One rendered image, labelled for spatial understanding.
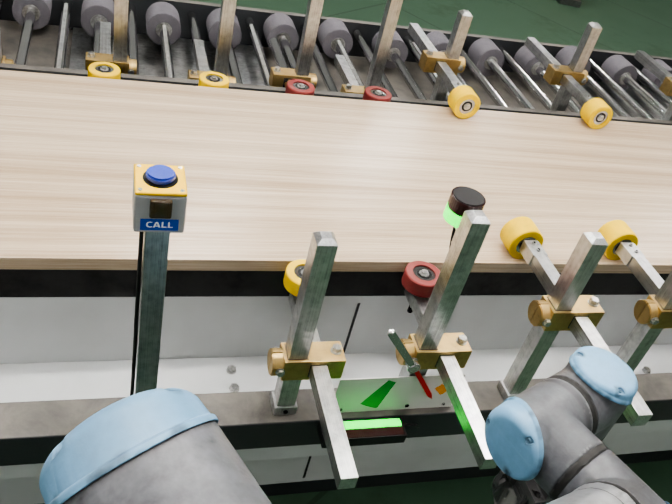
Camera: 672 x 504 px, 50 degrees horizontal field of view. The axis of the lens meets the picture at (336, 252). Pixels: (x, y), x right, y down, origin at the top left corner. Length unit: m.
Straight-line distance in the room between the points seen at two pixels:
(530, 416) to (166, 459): 0.55
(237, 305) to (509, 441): 0.75
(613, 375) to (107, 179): 1.06
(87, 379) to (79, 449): 1.08
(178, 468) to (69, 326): 1.08
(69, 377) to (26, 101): 0.66
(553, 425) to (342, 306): 0.74
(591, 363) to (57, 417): 0.90
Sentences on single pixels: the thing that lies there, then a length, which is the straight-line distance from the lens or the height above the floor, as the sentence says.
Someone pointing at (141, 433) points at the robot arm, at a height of 1.44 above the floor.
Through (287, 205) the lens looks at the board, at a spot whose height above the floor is 0.90.
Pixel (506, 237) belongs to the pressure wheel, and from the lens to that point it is 1.62.
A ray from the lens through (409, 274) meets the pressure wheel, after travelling 1.47.
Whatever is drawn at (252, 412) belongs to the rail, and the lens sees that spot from 1.41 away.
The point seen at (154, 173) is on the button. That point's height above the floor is 1.23.
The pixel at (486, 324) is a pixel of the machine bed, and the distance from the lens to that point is 1.75.
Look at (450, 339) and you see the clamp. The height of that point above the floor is 0.87.
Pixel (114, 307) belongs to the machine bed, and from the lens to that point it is 1.47.
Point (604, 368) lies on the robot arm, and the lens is 1.00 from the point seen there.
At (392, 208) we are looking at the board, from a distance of 1.65.
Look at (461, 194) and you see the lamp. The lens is 1.24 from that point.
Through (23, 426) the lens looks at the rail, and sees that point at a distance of 1.39.
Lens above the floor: 1.81
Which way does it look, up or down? 38 degrees down
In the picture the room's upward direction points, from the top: 15 degrees clockwise
